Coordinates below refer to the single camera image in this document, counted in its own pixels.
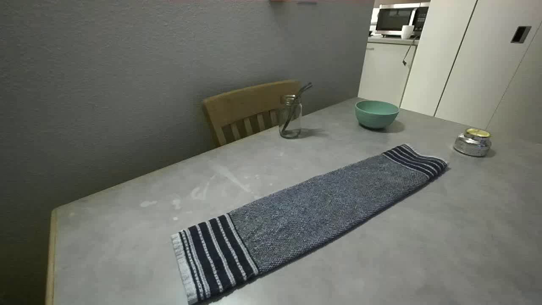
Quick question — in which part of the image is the wooden chair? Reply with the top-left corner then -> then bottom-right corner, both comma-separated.
202,80 -> 302,148

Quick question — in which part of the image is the grey towel with dark stripes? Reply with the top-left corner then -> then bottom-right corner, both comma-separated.
171,144 -> 448,305

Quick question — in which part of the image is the teal bowl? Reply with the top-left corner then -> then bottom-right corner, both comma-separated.
354,100 -> 400,130

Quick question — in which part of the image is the metal straw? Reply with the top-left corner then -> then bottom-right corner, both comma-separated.
281,82 -> 313,134

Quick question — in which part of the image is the tall white cabinet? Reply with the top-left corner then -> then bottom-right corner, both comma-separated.
400,0 -> 542,144

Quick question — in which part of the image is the clear glass jar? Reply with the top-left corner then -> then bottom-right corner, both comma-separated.
278,94 -> 303,139

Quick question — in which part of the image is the silver candle jar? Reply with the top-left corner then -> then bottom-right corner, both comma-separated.
453,128 -> 492,158

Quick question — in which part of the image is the black cable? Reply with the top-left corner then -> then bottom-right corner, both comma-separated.
402,39 -> 417,67

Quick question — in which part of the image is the microwave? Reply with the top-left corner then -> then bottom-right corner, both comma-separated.
370,2 -> 430,38

